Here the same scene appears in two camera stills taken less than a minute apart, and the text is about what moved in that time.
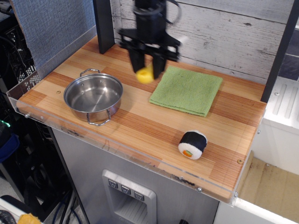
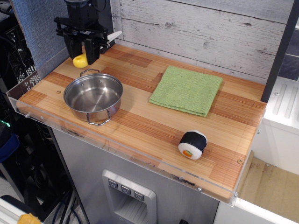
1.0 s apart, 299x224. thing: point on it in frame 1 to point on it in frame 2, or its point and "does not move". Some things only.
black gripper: x=150 y=38 to x=82 y=20
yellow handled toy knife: x=145 y=74 to x=80 y=61
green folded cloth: x=187 y=91 does not move
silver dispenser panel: x=128 y=202 does not move
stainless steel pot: x=94 y=96 does not move
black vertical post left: x=104 y=24 does not move
